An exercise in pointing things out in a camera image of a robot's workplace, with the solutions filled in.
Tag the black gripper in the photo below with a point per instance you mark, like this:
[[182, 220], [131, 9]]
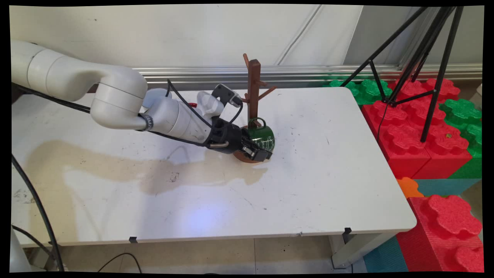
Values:
[[227, 137]]

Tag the green enamel mug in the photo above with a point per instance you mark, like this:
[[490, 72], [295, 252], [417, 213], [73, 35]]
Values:
[[266, 137]]

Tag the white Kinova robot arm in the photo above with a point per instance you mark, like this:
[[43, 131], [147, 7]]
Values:
[[115, 96]]

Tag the brown wooden mug tree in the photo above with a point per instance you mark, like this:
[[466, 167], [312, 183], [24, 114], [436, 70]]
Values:
[[254, 85]]

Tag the black table edge clip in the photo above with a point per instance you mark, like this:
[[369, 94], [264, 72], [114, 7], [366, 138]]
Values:
[[347, 231], [133, 239]]

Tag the green foam block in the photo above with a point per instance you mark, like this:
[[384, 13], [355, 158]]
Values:
[[465, 116], [370, 90]]

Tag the white table leg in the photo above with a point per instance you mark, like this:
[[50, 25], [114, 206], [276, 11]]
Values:
[[359, 247]]

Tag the large red foam block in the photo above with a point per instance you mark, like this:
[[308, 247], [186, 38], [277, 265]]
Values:
[[409, 131]]

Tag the orange foam piece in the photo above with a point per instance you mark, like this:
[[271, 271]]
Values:
[[408, 187]]

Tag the teal foam block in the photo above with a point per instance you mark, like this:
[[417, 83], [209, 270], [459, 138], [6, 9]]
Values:
[[386, 256]]

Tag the black tripod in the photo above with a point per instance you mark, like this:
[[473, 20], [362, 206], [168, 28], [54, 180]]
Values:
[[434, 61]]

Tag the aluminium wall rail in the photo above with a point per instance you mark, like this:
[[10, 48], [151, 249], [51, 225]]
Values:
[[308, 73]]

